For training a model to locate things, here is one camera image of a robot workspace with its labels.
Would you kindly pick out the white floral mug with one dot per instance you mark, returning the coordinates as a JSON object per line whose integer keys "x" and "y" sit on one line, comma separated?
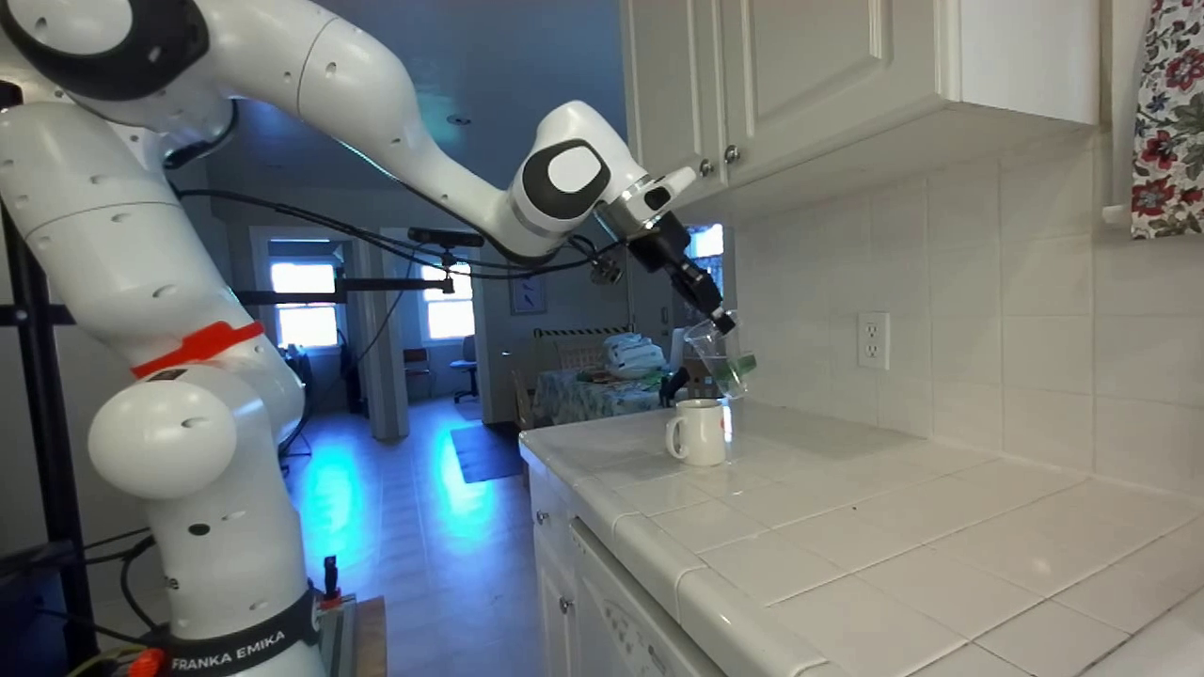
{"x": 703, "y": 434}

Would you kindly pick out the red black clamp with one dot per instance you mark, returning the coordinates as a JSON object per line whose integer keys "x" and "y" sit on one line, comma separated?
{"x": 332, "y": 583}

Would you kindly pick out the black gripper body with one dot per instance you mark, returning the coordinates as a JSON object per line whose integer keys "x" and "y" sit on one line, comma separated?
{"x": 670, "y": 257}

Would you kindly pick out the folded white towel stack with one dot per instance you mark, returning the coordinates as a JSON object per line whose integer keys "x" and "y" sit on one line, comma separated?
{"x": 633, "y": 353}

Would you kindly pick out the dark floor rug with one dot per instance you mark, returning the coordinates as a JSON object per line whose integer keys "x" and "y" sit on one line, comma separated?
{"x": 487, "y": 454}

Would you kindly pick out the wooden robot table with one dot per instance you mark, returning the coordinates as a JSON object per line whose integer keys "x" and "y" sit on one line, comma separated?
{"x": 363, "y": 642}

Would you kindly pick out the floral window curtain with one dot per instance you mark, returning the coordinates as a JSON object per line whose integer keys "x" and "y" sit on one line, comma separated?
{"x": 1171, "y": 124}

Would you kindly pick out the black tripod stand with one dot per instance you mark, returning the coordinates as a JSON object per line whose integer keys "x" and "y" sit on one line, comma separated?
{"x": 42, "y": 437}

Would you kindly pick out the white upper wall cabinet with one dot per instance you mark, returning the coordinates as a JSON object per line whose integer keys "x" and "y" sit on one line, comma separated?
{"x": 816, "y": 75}

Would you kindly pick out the silver cabinet knob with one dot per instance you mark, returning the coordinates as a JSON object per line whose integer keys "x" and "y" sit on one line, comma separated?
{"x": 732, "y": 151}
{"x": 707, "y": 166}

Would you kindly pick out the white wall outlet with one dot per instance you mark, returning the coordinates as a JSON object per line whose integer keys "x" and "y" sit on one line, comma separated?
{"x": 876, "y": 341}

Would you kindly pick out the white under-counter cabinet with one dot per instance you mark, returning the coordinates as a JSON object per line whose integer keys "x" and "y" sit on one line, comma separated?
{"x": 604, "y": 604}

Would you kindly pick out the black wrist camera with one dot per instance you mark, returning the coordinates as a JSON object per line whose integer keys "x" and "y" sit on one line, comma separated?
{"x": 658, "y": 198}

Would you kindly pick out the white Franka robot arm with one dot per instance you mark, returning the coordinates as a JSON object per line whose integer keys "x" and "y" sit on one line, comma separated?
{"x": 127, "y": 250}

